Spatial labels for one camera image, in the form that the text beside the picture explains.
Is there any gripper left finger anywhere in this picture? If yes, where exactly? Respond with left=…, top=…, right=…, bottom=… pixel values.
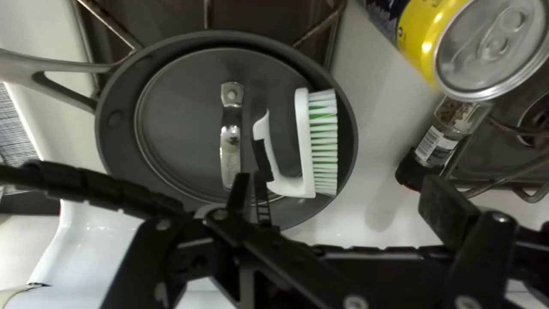
left=101, top=172, right=370, bottom=309

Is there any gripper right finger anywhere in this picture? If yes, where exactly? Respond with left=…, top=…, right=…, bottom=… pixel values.
left=418, top=175, right=549, bottom=309

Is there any white brush with green bristles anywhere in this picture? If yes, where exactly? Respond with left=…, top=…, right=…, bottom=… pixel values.
left=252, top=88, right=340, bottom=199

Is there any grey frying pan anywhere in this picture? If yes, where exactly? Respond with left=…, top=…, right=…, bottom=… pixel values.
left=0, top=30, right=359, bottom=231

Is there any dark stove burner grate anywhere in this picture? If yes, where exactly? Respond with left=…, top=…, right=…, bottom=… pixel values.
left=442, top=73, right=549, bottom=204
left=74, top=0, right=349, bottom=99

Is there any glass pepper grinder black cap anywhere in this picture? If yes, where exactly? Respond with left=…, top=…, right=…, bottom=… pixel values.
left=395, top=96, right=495, bottom=192

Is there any yellow drink can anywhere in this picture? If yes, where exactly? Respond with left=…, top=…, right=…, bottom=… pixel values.
left=365, top=0, right=549, bottom=103

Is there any grey woven cloth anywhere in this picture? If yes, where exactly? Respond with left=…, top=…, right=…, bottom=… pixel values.
left=0, top=83, right=61, bottom=216

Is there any grey lid with metal handle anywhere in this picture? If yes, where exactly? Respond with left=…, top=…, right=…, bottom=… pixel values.
left=134, top=47, right=311, bottom=204

